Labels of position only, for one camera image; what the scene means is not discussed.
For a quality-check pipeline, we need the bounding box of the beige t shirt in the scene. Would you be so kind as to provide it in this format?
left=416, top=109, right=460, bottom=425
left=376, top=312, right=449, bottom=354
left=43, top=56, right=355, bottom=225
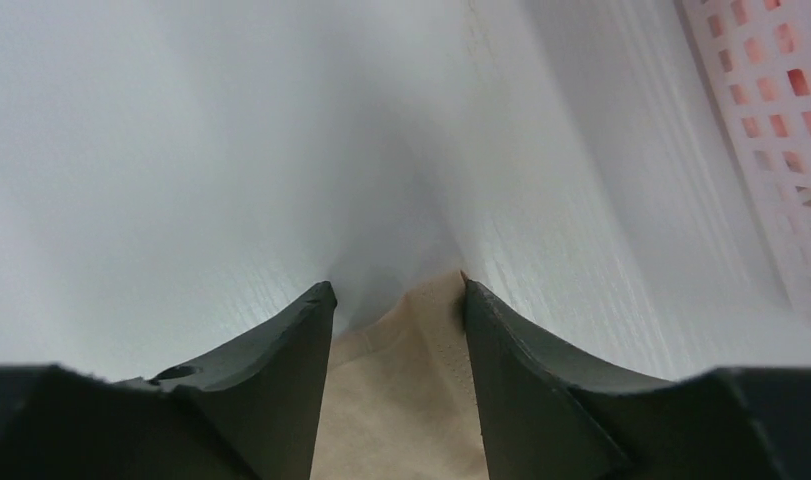
left=311, top=270, right=488, bottom=479

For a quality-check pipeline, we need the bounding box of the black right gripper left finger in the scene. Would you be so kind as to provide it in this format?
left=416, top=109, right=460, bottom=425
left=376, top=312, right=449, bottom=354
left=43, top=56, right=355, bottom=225
left=0, top=281, right=337, bottom=479

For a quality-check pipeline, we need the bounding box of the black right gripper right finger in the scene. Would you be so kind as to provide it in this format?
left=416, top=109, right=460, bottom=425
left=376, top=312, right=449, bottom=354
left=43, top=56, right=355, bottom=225
left=462, top=280, right=811, bottom=479

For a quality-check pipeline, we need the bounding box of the white plastic basket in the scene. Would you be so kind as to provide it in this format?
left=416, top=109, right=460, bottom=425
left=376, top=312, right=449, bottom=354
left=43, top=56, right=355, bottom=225
left=681, top=0, right=811, bottom=325

